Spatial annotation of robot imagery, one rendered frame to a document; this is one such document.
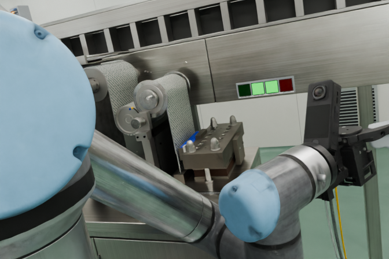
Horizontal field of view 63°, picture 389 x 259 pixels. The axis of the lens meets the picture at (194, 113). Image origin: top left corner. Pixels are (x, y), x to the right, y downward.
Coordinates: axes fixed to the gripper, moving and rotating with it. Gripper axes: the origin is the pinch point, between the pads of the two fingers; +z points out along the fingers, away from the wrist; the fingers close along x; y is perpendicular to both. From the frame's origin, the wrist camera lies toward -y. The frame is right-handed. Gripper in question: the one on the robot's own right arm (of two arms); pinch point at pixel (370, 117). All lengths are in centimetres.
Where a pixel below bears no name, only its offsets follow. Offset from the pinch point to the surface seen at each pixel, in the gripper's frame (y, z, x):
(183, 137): 7, 12, -83
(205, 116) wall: 32, 183, -294
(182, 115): -2, 14, -84
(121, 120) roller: -7, -7, -94
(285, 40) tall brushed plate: -21, 55, -55
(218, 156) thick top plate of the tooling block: 14, 11, -61
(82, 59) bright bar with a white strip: -34, -15, -97
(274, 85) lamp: -4, 51, -63
